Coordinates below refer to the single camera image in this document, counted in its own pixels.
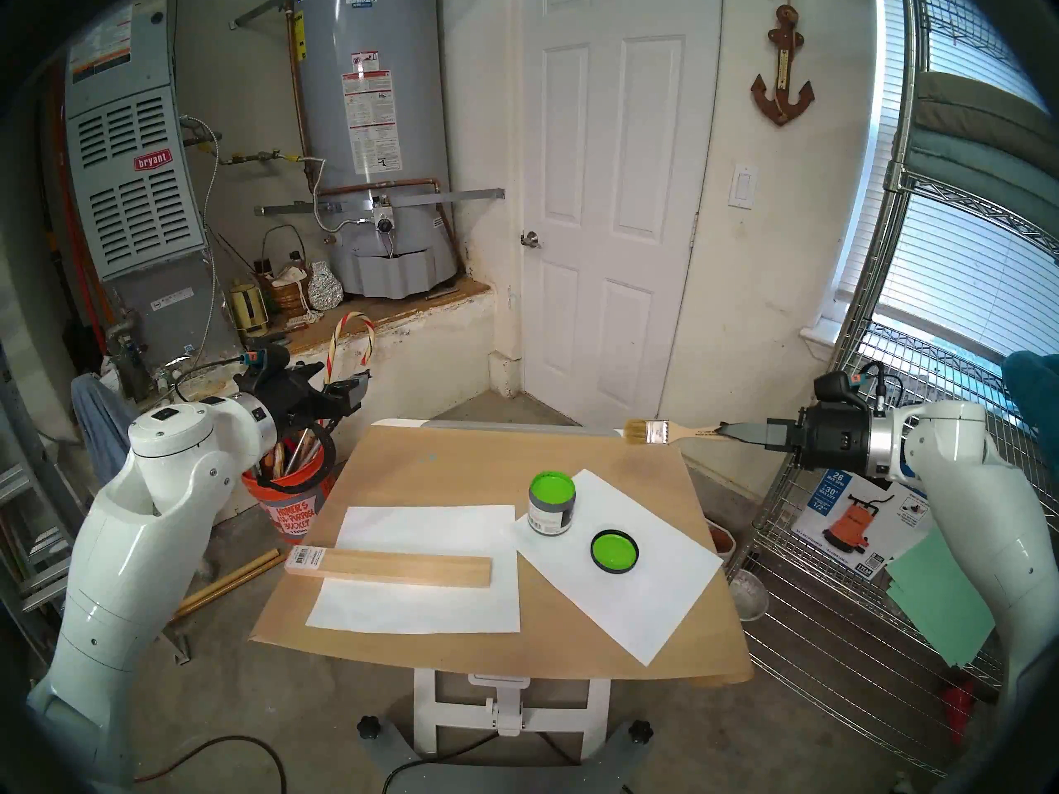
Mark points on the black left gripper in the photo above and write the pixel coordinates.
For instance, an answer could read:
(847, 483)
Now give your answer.
(298, 395)

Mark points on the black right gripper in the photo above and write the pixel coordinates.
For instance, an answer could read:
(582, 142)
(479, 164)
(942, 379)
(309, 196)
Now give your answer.
(836, 441)

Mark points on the wooden chip paint brush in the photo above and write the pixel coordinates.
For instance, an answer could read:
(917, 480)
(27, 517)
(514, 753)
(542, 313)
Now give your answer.
(662, 431)

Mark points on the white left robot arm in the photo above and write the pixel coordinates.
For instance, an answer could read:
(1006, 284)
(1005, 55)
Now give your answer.
(141, 544)

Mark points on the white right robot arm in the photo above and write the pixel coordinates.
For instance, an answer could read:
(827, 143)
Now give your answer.
(984, 503)

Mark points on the black lid with green paint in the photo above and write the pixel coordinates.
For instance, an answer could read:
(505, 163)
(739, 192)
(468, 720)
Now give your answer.
(614, 551)

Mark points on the green paint sample jar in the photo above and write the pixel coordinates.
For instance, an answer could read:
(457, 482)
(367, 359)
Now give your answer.
(551, 507)

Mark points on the striped candy cane decoration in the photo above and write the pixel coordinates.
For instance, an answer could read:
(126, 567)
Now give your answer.
(368, 337)

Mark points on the white water heater platform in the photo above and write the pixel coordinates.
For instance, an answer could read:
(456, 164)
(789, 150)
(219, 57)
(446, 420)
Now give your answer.
(422, 346)

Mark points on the foil wrapped object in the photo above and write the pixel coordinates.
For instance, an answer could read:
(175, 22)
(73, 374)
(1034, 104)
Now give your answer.
(324, 288)

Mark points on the brown hardboard table cover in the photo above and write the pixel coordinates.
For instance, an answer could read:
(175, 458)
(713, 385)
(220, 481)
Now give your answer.
(463, 470)

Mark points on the utility pump box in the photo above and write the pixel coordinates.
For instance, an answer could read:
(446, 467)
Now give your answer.
(852, 528)

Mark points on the orange plastic bucket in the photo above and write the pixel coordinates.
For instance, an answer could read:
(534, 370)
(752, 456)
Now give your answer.
(289, 511)

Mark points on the clear glass bowl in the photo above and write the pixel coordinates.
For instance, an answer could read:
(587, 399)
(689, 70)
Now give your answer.
(749, 595)

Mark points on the light wood plank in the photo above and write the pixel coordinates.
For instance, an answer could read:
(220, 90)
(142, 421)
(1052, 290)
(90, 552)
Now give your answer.
(397, 567)

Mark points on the white paper sheet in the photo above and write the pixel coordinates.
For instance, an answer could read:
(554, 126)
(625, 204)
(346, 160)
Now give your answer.
(645, 602)
(414, 610)

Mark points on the wooden sticks bundle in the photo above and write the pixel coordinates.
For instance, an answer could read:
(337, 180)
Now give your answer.
(232, 584)

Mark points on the yellow gas pipe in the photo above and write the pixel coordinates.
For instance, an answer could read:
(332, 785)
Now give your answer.
(256, 157)

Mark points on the light green paper sheet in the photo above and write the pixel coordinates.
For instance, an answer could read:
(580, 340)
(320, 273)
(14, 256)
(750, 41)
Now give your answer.
(939, 602)

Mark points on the blue cloth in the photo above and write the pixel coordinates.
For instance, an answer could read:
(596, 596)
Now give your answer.
(103, 428)

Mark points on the white window blinds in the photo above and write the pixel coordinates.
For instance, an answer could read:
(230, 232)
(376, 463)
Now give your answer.
(951, 263)

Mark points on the dark teal fabric object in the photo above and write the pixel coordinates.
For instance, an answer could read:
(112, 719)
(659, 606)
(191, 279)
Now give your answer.
(1034, 391)

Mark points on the white panel door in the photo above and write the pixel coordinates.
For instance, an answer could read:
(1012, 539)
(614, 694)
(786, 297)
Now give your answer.
(616, 180)

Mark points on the grey water heater tank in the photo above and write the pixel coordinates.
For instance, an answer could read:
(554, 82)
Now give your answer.
(372, 98)

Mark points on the grey bryant furnace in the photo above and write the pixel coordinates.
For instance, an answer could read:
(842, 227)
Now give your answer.
(132, 180)

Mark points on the teal folded cushion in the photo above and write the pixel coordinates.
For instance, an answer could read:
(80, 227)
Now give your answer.
(968, 176)

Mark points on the red plastic object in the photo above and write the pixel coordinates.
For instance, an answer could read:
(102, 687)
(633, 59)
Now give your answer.
(960, 714)

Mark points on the tan board table top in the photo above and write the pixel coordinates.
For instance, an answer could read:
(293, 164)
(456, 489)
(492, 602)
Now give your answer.
(509, 710)

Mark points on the aluminium ladder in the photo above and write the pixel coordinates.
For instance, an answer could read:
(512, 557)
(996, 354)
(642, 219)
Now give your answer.
(33, 552)

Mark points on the olive folded cushion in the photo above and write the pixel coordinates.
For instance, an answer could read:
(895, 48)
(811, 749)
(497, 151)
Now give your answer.
(984, 106)

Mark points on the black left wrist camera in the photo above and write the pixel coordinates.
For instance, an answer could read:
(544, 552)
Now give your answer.
(273, 358)

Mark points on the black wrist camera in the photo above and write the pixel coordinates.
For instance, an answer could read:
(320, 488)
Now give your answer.
(836, 387)
(273, 358)

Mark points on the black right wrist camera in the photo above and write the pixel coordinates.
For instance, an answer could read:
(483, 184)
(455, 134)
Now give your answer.
(836, 387)

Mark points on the white light switch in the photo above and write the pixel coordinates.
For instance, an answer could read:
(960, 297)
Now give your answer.
(742, 188)

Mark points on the rusty anchor wall decoration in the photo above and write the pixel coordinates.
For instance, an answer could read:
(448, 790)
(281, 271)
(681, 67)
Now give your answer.
(780, 93)

